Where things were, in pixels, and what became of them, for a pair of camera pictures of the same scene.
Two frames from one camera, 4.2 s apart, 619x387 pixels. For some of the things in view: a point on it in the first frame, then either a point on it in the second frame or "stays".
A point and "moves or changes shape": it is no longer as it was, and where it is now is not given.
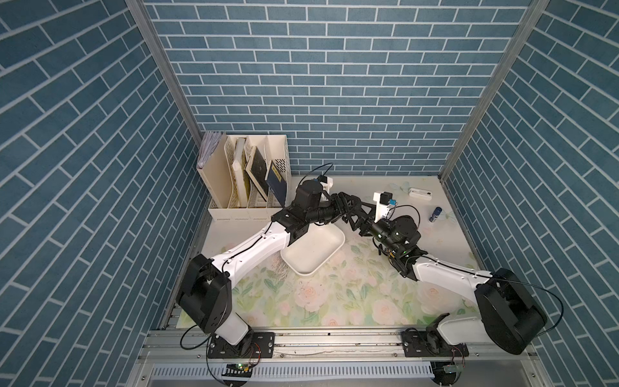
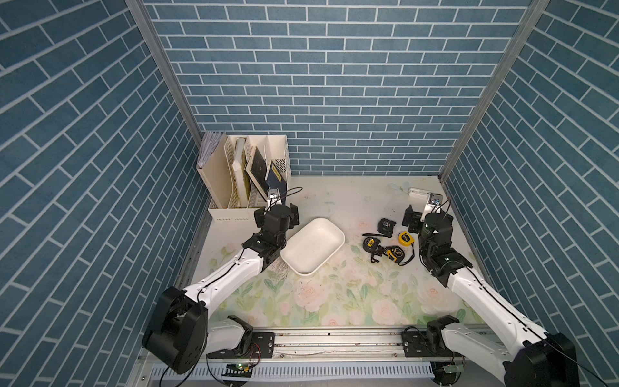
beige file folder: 212,168 stays
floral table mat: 355,288 stays
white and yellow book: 241,173 stays
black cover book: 256,169 stays
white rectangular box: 421,193 stays
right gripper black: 366,222 -> 414,218
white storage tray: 309,253 stays
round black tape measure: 346,204 moves or changes shape
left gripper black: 334,214 -> 293,218
